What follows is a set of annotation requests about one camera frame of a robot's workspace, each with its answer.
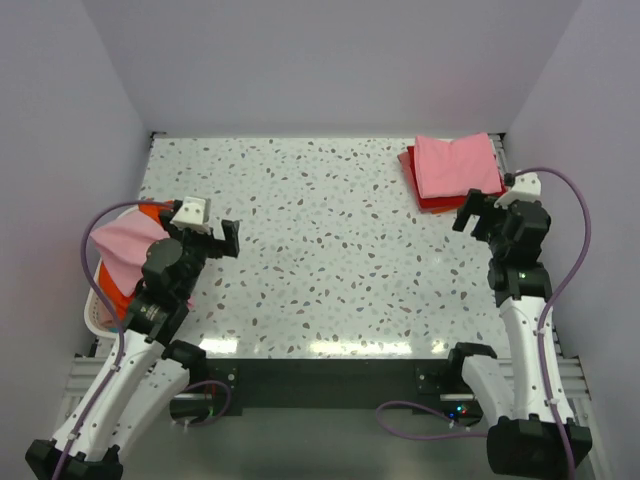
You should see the folded orange t shirt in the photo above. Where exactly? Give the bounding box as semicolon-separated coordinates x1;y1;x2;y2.
430;206;458;215

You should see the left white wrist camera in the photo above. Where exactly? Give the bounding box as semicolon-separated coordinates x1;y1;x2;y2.
170;196;211;233

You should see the aluminium frame rail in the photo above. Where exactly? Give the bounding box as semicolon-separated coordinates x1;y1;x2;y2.
37;339;116;480

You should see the orange t shirt in basket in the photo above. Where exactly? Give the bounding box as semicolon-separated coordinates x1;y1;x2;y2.
95;199;176;321

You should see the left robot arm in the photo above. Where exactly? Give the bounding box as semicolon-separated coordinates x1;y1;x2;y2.
25;218;239;479

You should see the folded pink t shirt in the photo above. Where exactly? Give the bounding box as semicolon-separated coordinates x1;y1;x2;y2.
414;132;502;199

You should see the folded red t shirt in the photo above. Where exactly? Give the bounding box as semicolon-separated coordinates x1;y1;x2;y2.
397;145;509;211

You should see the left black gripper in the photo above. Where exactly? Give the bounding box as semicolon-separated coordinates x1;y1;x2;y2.
159;213;238;301

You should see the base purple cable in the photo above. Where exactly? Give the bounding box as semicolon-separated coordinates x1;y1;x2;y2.
169;379;234;429
374;397;494;441

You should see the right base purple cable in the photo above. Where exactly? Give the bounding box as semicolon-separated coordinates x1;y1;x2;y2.
374;397;494;441

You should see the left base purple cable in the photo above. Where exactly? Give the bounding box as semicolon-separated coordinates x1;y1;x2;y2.
169;379;234;429

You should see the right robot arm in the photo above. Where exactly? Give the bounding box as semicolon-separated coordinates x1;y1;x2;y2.
445;189;592;479

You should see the pink t shirt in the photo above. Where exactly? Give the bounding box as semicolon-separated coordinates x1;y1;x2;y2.
414;132;502;199
91;209;196;314

